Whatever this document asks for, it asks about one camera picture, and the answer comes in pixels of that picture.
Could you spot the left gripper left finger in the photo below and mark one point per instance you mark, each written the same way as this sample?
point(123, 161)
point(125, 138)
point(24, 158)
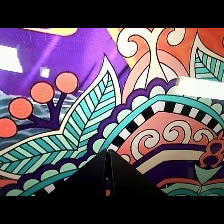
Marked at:
point(90, 181)

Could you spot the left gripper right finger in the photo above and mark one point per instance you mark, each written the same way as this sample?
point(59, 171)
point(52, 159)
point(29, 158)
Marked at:
point(130, 182)

